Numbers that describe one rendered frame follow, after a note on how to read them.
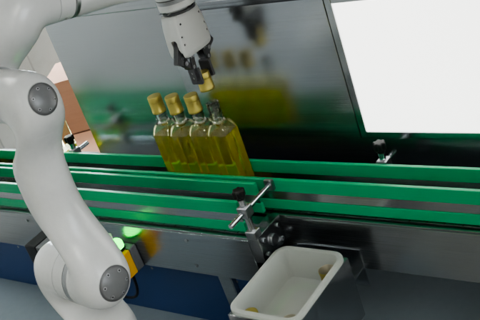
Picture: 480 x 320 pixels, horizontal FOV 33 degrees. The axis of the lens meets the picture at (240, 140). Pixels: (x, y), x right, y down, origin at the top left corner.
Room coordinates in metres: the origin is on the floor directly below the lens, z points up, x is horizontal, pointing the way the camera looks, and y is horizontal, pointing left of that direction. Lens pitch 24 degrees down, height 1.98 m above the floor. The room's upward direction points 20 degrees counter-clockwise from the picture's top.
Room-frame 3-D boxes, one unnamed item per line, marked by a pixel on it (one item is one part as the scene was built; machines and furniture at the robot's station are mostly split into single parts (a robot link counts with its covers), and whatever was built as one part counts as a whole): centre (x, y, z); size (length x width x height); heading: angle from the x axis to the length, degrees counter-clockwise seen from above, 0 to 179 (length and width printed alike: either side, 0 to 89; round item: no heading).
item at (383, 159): (1.52, -0.29, 1.11); 0.07 x 0.04 x 0.13; 138
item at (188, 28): (1.71, 0.03, 1.50); 0.10 x 0.07 x 0.11; 137
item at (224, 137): (1.71, 0.03, 1.16); 0.06 x 0.06 x 0.21; 47
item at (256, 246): (1.54, 0.01, 1.02); 0.09 x 0.04 x 0.07; 138
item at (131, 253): (1.77, 0.39, 0.96); 0.07 x 0.07 x 0.07; 48
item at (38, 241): (1.96, 0.60, 0.96); 0.08 x 0.08 x 0.08; 48
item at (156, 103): (1.83, 0.16, 1.31); 0.04 x 0.04 x 0.04
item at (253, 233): (1.53, 0.02, 1.12); 0.17 x 0.03 x 0.12; 138
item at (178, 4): (1.71, 0.03, 1.56); 0.09 x 0.08 x 0.03; 137
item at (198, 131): (1.75, 0.07, 1.16); 0.06 x 0.06 x 0.21; 47
